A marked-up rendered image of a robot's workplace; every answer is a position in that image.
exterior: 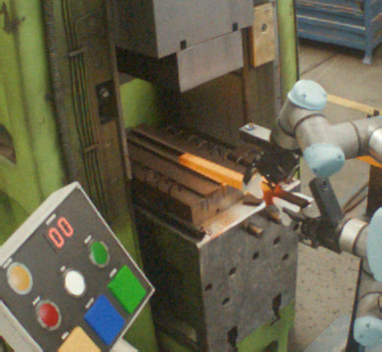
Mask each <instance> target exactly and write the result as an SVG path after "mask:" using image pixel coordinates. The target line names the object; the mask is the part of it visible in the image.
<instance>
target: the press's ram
mask: <svg viewBox="0 0 382 352"><path fill-rule="evenodd" d="M110 5H111V10H112V11H111V16H112V22H113V26H112V27H113V33H114V39H115V41H114V45H115V46H116V47H119V48H124V49H127V50H129V51H135V52H137V53H140V54H143V55H146V56H147V55H148V56H151V57H154V58H157V59H160V58H162V57H165V56H168V55H170V54H172V53H174V52H179V51H181V47H182V48H185V49H186V48H189V47H191V46H194V45H198V44H201V43H203V42H206V41H209V40H210V39H215V38H218V37H220V36H222V35H227V34H229V33H231V32H233V30H236V31H238V30H241V29H243V28H246V27H250V26H253V25H254V24H255V15H254V2H253V0H110Z"/></svg>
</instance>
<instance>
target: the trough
mask: <svg viewBox="0 0 382 352"><path fill-rule="evenodd" d="M125 135H128V136H130V137H131V138H133V139H135V140H137V141H140V142H142V143H144V144H145V145H147V146H149V147H151V148H153V149H155V150H158V151H161V152H163V153H165V154H167V155H169V156H171V157H174V158H176V159H178V160H180V159H179V157H180V156H181V155H183V154H185V153H183V152H181V151H178V150H176V149H174V148H171V147H169V146H167V145H165V144H163V143H161V142H159V141H157V140H155V139H153V138H151V137H148V136H146V135H145V134H141V133H138V132H136V131H134V130H132V129H131V130H129V131H128V132H126V133H125Z"/></svg>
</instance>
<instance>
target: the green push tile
mask: <svg viewBox="0 0 382 352"><path fill-rule="evenodd" d="M107 288H108V289H109V290H110V292H111V293H112V295H113V296H114V297H115V299H116V300H117V301H118V302H119V303H120V305H121V306H122V307H123V308H124V309H125V311H126V312H127V314H130V313H132V312H133V309H135V307H136V306H137V305H138V304H139V303H138V302H139V301H141V299H142V298H143V297H144V296H145V293H146V291H145V290H144V288H143V287H142V285H141V284H140V282H139V281H138V279H137V278H135V276H134V275H133V273H132V272H131V271H130V270H129V269H128V267H127V266H126V265H124V266H123V267H122V268H120V269H119V272H118V273H117V274H116V275H115V276H114V278H113V279H112V281H111V282H110V283H109V284H108V286H107Z"/></svg>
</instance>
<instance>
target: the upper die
mask: <svg viewBox="0 0 382 352"><path fill-rule="evenodd" d="M115 51H116V57H117V59H116V63H117V69H118V70H119V71H120V72H122V73H124V74H127V75H132V76H134V77H137V78H140V79H142V80H144V81H150V82H152V83H154V84H157V85H159V86H162V87H165V88H171V89H174V90H176V91H179V92H183V91H185V90H187V89H189V88H194V87H196V86H198V85H200V84H202V83H204V82H207V81H209V80H211V79H213V78H217V77H219V76H222V75H224V74H226V73H228V72H230V71H234V70H237V69H238V68H240V67H242V66H243V65H244V60H243V45H242V37H241V30H238V31H236V30H233V32H231V33H229V34H227V35H222V36H220V37H218V38H215V39H210V40H209V41H206V42H203V43H201V44H198V45H194V46H191V47H189V48H186V49H185V48H182V47H181V51H179V52H174V53H172V54H170V55H168V56H165V57H162V58H160V59H157V58H154V57H151V56H148V55H147V56H146V55H143V54H140V53H137V52H135V51H129V50H127V49H124V48H119V47H115Z"/></svg>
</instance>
